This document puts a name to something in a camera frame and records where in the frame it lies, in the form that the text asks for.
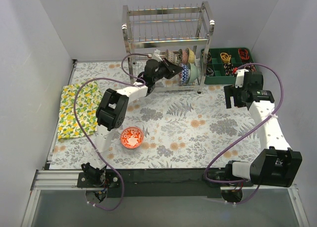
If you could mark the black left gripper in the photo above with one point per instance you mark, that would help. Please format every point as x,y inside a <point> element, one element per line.
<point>167,68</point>

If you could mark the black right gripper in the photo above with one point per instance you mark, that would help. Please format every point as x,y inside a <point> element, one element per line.
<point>231,96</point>

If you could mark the black leaf patterned bowl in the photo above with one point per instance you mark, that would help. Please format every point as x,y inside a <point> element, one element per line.
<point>181,57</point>

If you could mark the mint green bowl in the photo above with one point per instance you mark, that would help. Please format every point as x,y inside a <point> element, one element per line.
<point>194,72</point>

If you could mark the green compartment organizer tray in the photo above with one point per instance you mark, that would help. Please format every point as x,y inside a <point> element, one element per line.
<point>223,62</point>

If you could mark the lemon print cloth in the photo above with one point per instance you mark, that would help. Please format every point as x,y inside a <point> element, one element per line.
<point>77,113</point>

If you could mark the floral patterned table mat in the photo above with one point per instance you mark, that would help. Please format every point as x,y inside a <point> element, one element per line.
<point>181,129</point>

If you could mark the orange geometric patterned bowl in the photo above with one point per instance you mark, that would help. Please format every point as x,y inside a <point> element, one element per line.
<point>184,75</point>

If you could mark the yellow and teal patterned bowl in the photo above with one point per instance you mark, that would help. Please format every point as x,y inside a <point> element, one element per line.
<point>190,55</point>

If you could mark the aluminium front rail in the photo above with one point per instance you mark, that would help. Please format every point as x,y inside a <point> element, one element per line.
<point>57,180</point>

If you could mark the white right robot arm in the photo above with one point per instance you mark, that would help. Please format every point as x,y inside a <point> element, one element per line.
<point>277,164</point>

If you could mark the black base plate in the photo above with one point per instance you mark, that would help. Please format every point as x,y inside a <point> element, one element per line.
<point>158,190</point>

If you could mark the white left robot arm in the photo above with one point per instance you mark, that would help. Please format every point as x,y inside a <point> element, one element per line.
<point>112,109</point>

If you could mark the stainless steel dish rack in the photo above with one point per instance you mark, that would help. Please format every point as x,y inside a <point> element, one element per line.
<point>168,27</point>

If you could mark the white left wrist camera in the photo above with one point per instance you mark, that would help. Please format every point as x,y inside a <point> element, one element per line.
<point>157,56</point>

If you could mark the orange floral patterned bowl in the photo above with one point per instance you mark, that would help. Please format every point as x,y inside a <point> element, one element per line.
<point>132,137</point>

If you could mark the small purple patterned bowl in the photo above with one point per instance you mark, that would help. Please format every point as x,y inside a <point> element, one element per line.
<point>170,56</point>

